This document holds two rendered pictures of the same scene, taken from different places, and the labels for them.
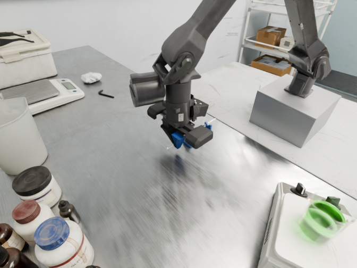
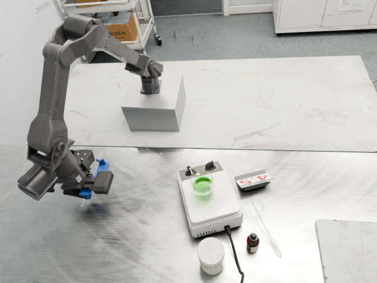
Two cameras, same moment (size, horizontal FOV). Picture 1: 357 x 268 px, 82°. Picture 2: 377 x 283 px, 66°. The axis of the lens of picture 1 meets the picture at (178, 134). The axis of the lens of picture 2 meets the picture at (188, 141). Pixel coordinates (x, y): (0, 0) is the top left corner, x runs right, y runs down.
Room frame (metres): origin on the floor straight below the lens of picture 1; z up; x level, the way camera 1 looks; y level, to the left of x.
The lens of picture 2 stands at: (-0.14, 0.01, 1.60)
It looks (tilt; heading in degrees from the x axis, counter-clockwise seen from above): 49 degrees down; 326
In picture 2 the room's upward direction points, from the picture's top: 10 degrees counter-clockwise
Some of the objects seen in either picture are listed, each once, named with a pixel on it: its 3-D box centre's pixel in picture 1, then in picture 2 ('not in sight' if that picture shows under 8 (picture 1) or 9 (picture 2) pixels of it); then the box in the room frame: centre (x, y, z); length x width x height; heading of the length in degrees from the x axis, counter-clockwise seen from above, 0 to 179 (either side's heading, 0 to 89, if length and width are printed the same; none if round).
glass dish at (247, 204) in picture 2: not in sight; (253, 209); (0.07, -0.29, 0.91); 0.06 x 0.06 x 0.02
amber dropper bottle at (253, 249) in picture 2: not in sight; (252, 241); (0.01, -0.22, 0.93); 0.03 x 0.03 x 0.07
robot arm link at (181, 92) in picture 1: (178, 83); (59, 156); (0.42, 0.00, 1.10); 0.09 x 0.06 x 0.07; 111
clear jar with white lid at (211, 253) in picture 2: not in sight; (211, 256); (0.05, -0.13, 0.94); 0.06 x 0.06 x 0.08
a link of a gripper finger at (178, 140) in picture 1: (183, 141); (91, 191); (0.40, -0.01, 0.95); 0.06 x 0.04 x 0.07; 132
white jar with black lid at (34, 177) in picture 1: (38, 189); not in sight; (0.26, 0.30, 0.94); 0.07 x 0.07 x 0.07
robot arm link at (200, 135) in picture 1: (178, 112); (72, 175); (0.42, 0.00, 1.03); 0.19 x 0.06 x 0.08; 42
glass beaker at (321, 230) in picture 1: (321, 216); (201, 186); (0.15, -0.21, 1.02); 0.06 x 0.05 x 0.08; 81
